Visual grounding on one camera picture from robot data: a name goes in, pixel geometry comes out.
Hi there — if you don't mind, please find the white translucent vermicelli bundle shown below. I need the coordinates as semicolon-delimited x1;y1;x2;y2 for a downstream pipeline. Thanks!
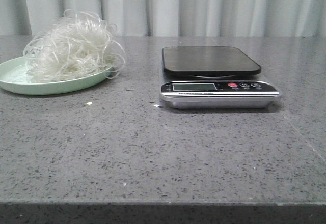
23;9;126;83

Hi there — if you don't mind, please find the black silver kitchen scale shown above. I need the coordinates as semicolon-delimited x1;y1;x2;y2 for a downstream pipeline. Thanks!
159;46;281;109

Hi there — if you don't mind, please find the white pleated curtain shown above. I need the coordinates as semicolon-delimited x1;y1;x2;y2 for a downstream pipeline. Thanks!
1;0;325;37

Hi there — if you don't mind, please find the light green round plate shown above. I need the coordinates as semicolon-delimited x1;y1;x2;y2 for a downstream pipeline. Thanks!
1;57;111;95

